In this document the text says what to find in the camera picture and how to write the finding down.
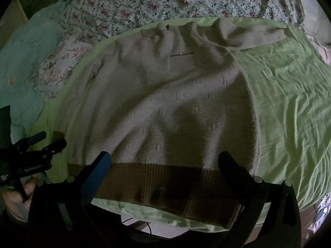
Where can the green bed sheet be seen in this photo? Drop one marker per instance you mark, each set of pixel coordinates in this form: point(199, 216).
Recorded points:
point(291, 86)

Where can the beige knit sweater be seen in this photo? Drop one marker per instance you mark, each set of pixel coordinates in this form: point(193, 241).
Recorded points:
point(164, 103)

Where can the person's left hand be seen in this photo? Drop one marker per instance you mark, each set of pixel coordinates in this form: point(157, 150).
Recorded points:
point(12, 198)

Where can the teal blanket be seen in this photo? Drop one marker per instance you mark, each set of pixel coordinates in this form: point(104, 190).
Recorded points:
point(21, 56)

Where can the floral pillow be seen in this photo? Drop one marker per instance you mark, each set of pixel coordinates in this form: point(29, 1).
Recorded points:
point(56, 69)

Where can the floral quilt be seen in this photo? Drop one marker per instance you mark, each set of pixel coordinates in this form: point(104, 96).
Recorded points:
point(96, 20)

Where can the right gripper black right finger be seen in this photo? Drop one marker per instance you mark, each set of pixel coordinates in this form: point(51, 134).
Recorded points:
point(281, 227)

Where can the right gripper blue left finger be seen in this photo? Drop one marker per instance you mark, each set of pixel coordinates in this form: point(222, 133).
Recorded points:
point(69, 203)

